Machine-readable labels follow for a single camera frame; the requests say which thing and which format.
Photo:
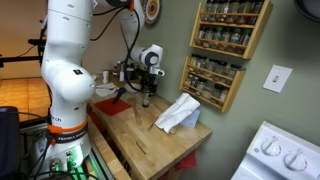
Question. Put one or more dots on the white paper napkin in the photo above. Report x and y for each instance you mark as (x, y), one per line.
(106, 90)

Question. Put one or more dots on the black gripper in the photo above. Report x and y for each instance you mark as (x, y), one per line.
(149, 81)

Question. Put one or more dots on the dark rimmed wall plate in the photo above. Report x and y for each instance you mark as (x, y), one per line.
(308, 10)

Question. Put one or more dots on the pale blue paper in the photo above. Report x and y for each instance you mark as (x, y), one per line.
(193, 120)

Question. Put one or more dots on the small glass spice jar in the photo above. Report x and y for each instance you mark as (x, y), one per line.
(146, 100)

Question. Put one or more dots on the small wooden utensil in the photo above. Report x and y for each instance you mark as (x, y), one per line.
(150, 127)

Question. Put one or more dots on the white light switch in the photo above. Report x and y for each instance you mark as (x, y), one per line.
(277, 78)

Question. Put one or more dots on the black spatula with blue head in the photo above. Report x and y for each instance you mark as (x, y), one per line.
(118, 95)

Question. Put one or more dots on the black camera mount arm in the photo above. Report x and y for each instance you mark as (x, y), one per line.
(20, 58)

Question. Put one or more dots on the red silicone mat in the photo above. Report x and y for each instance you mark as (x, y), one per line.
(112, 107)

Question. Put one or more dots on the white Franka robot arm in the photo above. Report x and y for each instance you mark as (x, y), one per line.
(66, 83)

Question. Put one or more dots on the steel grinder with white base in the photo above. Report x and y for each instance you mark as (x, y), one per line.
(122, 75)

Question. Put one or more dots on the white ceramic bowl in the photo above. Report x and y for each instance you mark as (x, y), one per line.
(130, 88)

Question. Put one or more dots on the wooden wall spice rack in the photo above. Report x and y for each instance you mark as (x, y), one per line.
(256, 36)
(233, 93)

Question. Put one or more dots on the white electric stove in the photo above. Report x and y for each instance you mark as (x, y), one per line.
(283, 160)

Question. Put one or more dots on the black computer case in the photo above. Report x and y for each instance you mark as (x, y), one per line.
(8, 140)

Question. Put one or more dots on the white printed spice shaker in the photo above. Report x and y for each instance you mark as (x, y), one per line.
(105, 76)

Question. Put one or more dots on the white stove knob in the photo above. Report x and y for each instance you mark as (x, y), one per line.
(295, 162)
(270, 147)

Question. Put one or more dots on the red hanging cloth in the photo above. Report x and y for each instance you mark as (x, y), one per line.
(186, 161)

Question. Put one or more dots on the low wooden platform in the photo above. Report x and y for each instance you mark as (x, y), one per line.
(106, 153)

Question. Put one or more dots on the white crumpled cloth towel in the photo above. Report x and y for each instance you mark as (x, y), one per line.
(176, 113)

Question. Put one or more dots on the wooden cutting board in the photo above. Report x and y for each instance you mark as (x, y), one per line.
(135, 110)

